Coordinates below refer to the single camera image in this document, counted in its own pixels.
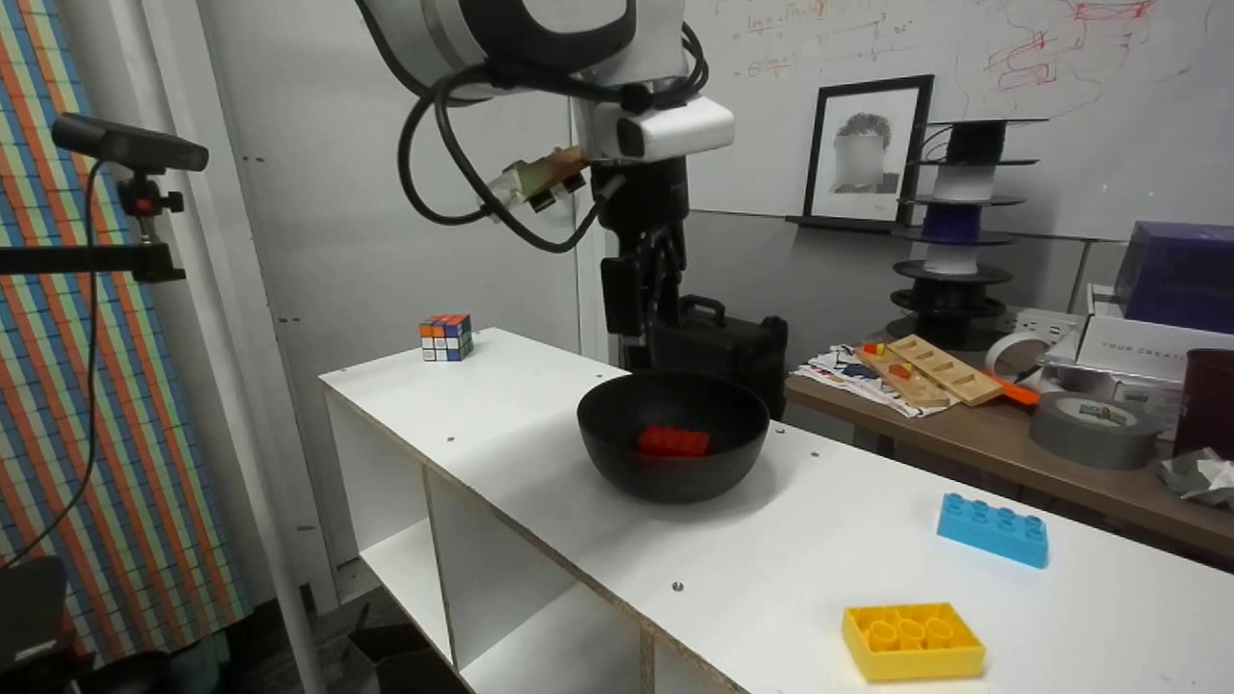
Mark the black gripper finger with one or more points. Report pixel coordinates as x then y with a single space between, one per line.
667 334
627 334

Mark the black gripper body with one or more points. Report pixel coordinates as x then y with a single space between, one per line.
651 207

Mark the orange toy brick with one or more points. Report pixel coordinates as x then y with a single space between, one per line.
678 442

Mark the blue toy brick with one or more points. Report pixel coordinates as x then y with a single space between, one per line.
990 534

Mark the yellow toy brick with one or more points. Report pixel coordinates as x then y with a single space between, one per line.
913 656

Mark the black bowl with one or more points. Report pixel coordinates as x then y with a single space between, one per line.
670 482

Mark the black hard carry case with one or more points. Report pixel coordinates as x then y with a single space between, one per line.
735 354

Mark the white shelf unit table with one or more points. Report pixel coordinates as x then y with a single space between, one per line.
543 426

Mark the printed magazine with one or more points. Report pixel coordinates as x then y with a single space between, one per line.
836 370

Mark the colourful puzzle cube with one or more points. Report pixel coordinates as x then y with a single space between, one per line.
444 341

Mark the black framed portrait picture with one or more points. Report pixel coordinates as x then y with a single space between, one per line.
871 157

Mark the orange patterned game box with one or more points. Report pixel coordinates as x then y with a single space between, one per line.
948 370

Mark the stack of filament spools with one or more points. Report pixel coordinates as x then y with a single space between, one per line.
956 232

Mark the wooden desk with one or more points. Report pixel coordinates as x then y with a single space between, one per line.
978 445

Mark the white tape roll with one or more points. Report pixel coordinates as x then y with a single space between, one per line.
1006 355

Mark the white cardboard box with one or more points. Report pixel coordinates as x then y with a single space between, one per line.
1132 347

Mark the purple box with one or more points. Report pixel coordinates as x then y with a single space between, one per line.
1177 274

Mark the dark red box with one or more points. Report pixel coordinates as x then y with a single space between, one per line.
1208 406

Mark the crinkled silver foil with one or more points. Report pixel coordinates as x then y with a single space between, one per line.
1200 478

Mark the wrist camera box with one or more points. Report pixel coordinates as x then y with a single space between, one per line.
547 180

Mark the gray duct tape roll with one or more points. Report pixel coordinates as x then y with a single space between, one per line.
1056 439

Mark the black stereo camera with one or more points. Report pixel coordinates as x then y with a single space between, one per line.
128 139

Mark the black camera stand clamp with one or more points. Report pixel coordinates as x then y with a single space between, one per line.
78 261

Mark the colourful striped wall panel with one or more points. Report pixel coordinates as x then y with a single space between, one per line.
52 412

